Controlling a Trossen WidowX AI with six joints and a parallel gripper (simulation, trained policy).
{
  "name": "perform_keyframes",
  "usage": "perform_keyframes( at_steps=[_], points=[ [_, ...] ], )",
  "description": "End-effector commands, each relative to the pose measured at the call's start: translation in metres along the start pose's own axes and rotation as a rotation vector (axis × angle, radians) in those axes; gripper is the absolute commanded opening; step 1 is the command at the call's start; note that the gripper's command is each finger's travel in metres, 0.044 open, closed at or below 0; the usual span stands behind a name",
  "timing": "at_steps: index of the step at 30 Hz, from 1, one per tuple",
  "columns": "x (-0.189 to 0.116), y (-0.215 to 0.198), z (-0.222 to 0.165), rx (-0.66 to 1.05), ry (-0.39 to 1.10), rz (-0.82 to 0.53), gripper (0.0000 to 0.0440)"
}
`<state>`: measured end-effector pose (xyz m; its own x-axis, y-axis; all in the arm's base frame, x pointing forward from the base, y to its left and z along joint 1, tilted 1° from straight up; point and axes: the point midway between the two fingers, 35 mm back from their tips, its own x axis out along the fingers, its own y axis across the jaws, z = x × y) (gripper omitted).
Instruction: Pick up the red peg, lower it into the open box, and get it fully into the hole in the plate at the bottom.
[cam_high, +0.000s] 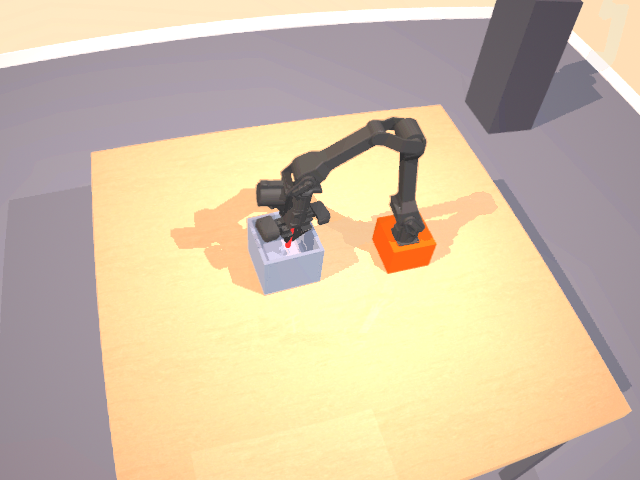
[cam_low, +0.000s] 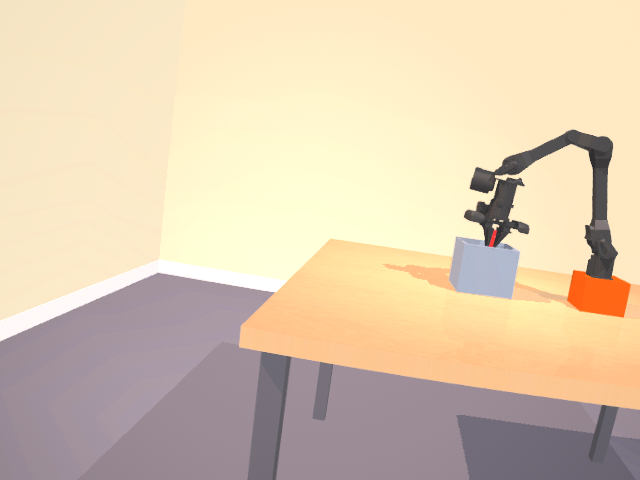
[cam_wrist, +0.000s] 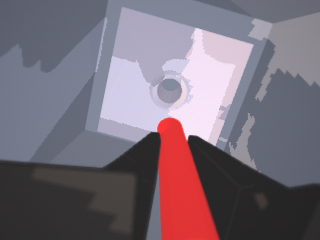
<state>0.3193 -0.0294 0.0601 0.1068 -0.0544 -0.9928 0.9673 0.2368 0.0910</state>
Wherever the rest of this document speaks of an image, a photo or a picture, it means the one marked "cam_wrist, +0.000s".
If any red peg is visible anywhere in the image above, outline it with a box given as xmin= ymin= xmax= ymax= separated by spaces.
xmin=157 ymin=118 xmax=219 ymax=240

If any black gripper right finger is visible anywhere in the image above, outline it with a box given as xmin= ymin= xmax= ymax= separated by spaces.
xmin=187 ymin=135 xmax=320 ymax=240

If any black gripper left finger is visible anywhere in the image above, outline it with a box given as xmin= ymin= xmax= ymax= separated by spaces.
xmin=0 ymin=132 xmax=161 ymax=240

